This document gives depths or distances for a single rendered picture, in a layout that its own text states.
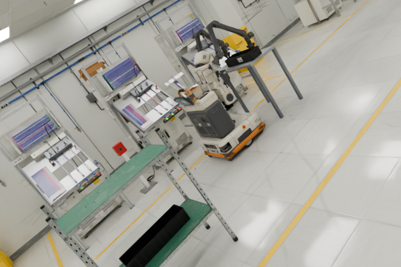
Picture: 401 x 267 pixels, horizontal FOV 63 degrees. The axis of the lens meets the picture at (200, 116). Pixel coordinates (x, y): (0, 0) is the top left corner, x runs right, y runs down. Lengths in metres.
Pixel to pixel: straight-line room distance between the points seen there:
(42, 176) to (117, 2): 3.88
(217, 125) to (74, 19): 3.91
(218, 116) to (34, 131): 2.42
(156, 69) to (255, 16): 3.16
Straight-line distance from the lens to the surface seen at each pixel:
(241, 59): 4.22
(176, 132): 5.12
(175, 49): 5.50
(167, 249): 2.53
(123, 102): 4.94
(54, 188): 4.45
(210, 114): 3.71
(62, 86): 6.37
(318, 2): 7.92
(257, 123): 4.01
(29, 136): 4.74
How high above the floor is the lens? 1.57
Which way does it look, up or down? 14 degrees down
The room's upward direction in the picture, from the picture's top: 34 degrees counter-clockwise
